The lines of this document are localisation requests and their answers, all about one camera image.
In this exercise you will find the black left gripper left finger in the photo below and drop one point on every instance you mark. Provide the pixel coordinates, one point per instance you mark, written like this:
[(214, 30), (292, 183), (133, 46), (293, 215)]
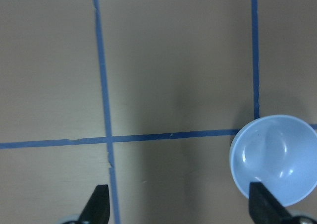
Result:
[(97, 209)]

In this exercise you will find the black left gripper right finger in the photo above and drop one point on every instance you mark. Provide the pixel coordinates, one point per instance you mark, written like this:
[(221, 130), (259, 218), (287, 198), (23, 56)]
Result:
[(264, 208)]

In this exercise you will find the blue bowl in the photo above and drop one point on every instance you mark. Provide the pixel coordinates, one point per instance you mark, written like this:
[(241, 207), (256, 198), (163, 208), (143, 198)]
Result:
[(280, 151)]

